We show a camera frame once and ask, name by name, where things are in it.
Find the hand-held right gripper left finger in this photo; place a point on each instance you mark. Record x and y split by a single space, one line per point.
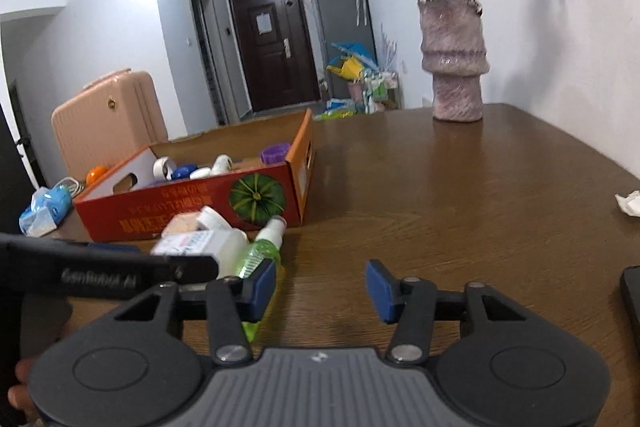
261 292

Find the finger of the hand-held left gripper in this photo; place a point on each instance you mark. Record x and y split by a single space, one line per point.
197 268

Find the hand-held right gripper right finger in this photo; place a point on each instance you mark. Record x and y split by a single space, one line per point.
381 292

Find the large white bottle blue label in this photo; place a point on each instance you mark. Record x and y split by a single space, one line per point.
200 244

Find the green spray bottle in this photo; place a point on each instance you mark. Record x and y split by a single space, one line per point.
260 249

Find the beige jar white cap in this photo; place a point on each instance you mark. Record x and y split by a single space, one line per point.
187 222

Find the orange cardboard box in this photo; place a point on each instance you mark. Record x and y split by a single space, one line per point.
200 207

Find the small white bottle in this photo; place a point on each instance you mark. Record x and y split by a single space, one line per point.
215 166

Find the purple ridged cap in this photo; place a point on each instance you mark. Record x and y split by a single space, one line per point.
276 153

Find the person's left hand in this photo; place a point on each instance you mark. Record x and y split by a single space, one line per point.
22 387

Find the blue tissue pack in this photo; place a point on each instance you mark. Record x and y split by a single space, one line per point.
47 209

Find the black paper bag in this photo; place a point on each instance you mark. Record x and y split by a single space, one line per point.
7 187

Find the orange fruit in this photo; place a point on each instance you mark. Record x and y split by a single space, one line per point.
96 175

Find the pink suitcase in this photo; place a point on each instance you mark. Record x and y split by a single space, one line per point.
115 127

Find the yellow watering can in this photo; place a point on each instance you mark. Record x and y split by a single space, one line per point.
347 68

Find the dark brown door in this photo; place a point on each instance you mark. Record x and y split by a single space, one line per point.
275 47

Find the pale purple dried grass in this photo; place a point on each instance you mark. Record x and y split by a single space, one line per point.
390 47

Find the pink stone vase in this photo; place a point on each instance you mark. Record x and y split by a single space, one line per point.
452 57

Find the black phone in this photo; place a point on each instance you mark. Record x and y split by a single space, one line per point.
632 307

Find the crumpled white tissue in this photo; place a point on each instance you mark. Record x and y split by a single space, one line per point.
630 204

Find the grey refrigerator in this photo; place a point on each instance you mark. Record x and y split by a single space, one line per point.
340 17

